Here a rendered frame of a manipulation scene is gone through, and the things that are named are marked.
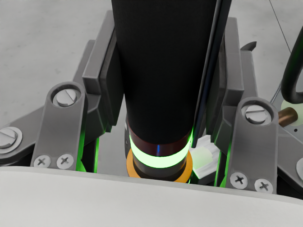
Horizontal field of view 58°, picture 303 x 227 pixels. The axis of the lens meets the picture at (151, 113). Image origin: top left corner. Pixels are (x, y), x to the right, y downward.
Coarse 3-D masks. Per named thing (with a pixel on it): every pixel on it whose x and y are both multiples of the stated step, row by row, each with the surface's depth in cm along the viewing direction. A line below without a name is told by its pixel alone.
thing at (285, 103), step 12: (300, 36) 15; (300, 48) 15; (288, 60) 17; (300, 60) 16; (288, 72) 17; (300, 72) 17; (288, 84) 18; (288, 96) 19; (300, 96) 21; (300, 108) 23; (300, 120) 23
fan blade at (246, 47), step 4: (248, 44) 49; (252, 44) 46; (256, 44) 45; (244, 48) 50; (248, 48) 47; (252, 48) 45; (204, 116) 51; (204, 120) 56; (204, 124) 59; (204, 128) 61; (200, 132) 58; (200, 136) 60
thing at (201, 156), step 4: (200, 148) 21; (204, 148) 21; (192, 152) 21; (196, 152) 21; (200, 152) 21; (204, 152) 21; (208, 152) 21; (192, 156) 21; (196, 156) 21; (200, 156) 21; (204, 156) 21; (208, 156) 21; (196, 160) 20; (200, 160) 20; (204, 160) 21; (208, 160) 21; (212, 160) 21; (196, 164) 20; (200, 164) 20; (204, 164) 21; (196, 168) 20; (192, 172) 21; (192, 176) 21
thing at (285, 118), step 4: (288, 108) 24; (292, 108) 24; (280, 112) 24; (284, 112) 23; (288, 112) 23; (292, 112) 23; (296, 112) 23; (280, 116) 23; (284, 116) 23; (288, 116) 23; (292, 116) 23; (296, 116) 23; (280, 120) 23; (284, 120) 23; (288, 120) 23; (292, 120) 23; (296, 120) 24; (280, 124) 23; (284, 124) 23; (288, 124) 23
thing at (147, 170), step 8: (136, 160) 16; (184, 160) 16; (144, 168) 15; (152, 168) 15; (160, 168) 15; (168, 168) 15; (176, 168) 15; (152, 176) 16; (160, 176) 16; (168, 176) 16
